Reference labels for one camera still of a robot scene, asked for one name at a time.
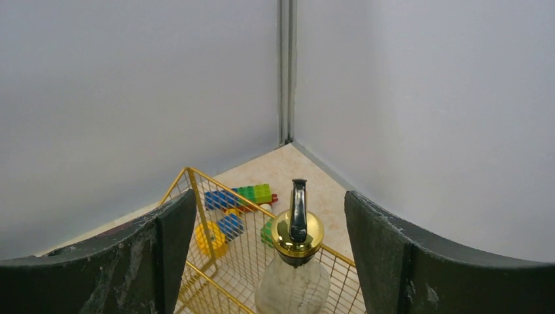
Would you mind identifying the blue toy block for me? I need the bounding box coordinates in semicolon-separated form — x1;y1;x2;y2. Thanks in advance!
204;190;240;211

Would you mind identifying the gold wire basket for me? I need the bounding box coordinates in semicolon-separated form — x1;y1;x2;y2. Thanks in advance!
161;167;366;313

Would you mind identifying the green toy block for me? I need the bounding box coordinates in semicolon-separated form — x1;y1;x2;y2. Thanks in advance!
260;218;274;249

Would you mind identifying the glass oil bottle dark liquid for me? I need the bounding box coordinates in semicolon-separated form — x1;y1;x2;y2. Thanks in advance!
255;179;331;313

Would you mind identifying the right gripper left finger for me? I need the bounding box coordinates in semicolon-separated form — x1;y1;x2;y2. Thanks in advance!
1;190;197;313

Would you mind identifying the green lego brick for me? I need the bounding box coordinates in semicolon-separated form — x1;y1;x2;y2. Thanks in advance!
232;184;274;204

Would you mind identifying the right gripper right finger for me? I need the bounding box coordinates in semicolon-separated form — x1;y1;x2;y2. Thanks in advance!
344;191;554;313

